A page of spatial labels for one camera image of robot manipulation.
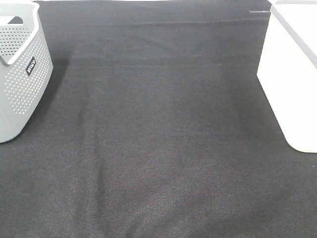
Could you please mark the grey perforated plastic basket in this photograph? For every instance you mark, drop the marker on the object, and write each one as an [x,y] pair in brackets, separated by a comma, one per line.
[25,65]

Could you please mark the black fabric table cover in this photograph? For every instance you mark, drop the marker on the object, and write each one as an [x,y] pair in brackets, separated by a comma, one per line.
[154,125]

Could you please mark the white plastic storage bin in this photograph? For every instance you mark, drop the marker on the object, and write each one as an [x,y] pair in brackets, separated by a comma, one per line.
[287,70]

